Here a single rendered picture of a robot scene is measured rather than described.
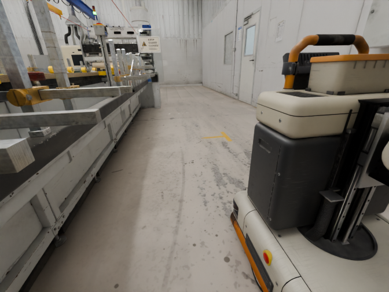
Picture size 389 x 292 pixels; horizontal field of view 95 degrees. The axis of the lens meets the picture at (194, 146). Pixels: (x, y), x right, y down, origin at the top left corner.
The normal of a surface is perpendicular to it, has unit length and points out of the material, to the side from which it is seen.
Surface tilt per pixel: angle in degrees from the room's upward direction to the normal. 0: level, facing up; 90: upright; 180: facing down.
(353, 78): 93
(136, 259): 0
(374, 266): 0
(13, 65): 90
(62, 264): 0
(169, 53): 90
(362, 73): 93
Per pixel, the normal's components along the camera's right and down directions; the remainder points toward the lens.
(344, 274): -0.03, -0.92
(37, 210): 0.15, 0.39
